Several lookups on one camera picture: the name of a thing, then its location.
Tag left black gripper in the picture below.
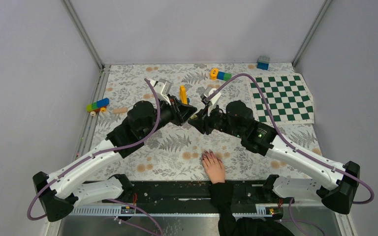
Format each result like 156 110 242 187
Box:
142 94 198 139

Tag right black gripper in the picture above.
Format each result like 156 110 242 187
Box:
188 102 244 139

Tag black sleeved forearm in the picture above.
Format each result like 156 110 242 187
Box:
209 183 293 236

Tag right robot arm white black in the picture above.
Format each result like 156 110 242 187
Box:
188 100 360 214

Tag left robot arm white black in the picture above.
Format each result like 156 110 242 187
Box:
32 95 197 222

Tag person's hand dark nails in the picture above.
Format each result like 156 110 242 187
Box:
202 150 225 184

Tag yellow red toy block car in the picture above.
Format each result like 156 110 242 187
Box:
179 85 190 105

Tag orange blue green block row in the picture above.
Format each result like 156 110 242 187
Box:
210 68 232 81

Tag small beige wooden block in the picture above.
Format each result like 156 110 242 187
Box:
112 107 128 115

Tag grey blue lego bricks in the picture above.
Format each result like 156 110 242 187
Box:
256 56 270 70

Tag green white checkerboard mat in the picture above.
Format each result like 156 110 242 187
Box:
249 73 315 125

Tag green blue block stack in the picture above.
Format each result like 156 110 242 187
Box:
86 98 110 117

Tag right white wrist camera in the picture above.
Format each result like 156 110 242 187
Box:
201 87 221 116

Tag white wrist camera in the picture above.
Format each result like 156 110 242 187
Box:
150 79 172 105
201 87 221 116

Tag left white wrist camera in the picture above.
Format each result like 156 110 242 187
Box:
150 79 172 105

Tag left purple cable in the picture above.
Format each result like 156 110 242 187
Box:
27 78 162 221

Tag purple cable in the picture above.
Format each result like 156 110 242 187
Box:
207 73 376 205
27 78 162 221

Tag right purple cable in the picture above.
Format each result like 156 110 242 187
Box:
207 73 376 205

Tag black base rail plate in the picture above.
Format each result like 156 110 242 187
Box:
101 179 294 216

